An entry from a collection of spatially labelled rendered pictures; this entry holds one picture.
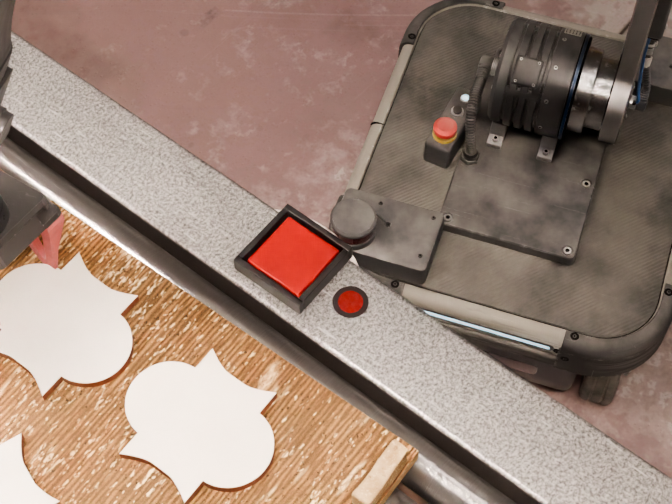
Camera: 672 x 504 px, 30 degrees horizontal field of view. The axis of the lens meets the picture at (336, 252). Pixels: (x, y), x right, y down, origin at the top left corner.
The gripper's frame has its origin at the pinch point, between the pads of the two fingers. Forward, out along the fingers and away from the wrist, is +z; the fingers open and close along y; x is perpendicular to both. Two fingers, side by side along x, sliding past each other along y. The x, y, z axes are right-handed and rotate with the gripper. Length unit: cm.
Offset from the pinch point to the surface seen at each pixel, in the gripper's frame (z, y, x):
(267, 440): 6.6, -2.4, 24.6
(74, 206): 2.2, -10.2, -4.8
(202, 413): 5.2, -1.0, 19.0
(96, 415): 4.5, 4.2, 11.8
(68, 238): 1.3, -6.8, -1.6
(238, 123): 82, -74, -69
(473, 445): 12.8, -13.3, 36.3
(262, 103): 82, -80, -68
